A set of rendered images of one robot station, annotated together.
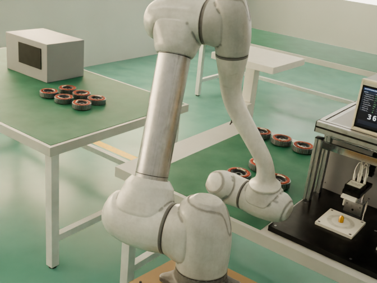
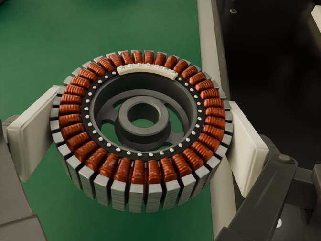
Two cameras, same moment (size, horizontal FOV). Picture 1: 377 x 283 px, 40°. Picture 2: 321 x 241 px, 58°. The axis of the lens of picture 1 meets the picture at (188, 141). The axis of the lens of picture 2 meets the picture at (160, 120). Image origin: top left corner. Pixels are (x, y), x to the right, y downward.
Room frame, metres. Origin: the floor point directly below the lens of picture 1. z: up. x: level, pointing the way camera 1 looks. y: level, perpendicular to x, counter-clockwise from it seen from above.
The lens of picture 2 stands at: (1.71, -0.24, 0.97)
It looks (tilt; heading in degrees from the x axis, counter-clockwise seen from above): 53 degrees down; 320
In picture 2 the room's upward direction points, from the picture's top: 9 degrees clockwise
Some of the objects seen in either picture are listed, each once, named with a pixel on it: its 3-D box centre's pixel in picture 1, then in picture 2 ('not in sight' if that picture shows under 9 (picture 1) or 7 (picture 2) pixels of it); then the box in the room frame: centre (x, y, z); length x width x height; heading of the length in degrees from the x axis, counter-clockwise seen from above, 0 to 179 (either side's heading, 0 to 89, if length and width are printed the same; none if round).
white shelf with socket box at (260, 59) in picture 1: (252, 96); not in sight; (2.70, -0.32, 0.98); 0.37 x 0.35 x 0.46; 54
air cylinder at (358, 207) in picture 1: (355, 205); not in sight; (1.89, -0.71, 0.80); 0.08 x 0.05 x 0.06; 54
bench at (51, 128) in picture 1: (28, 135); not in sight; (3.24, 1.09, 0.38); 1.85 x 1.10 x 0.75; 54
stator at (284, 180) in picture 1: (277, 181); not in sight; (2.10, -0.42, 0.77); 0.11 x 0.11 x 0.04
